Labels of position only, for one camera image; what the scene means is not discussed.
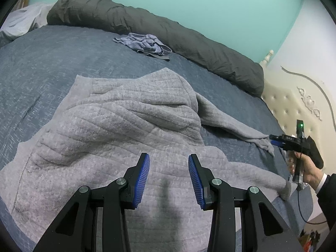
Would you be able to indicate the white pillow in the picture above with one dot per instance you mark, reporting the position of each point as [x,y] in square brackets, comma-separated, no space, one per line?
[23,18]

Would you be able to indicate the grey quilted sweatshirt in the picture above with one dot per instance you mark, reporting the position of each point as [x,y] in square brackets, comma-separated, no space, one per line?
[118,126]

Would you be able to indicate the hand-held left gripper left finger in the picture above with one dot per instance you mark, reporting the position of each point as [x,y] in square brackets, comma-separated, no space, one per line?
[143,178]

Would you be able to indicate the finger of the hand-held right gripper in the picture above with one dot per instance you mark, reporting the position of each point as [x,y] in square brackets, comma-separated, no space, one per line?
[277,139]

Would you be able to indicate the cream tufted headboard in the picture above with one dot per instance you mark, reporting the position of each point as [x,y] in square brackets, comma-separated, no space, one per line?
[283,110]

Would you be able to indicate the blue woven bed sheet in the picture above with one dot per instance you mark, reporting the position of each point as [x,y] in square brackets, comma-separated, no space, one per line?
[39,65]

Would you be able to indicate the person's right hand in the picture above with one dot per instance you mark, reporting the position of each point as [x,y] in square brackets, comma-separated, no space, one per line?
[312,173]

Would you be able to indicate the crumpled blue-grey underwear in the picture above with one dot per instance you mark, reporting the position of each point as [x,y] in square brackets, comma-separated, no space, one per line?
[143,43]

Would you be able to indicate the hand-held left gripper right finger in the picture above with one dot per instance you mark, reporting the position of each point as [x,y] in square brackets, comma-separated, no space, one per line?
[195,181]

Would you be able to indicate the dark olive duvet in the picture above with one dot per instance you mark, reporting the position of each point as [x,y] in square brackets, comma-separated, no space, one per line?
[157,23]

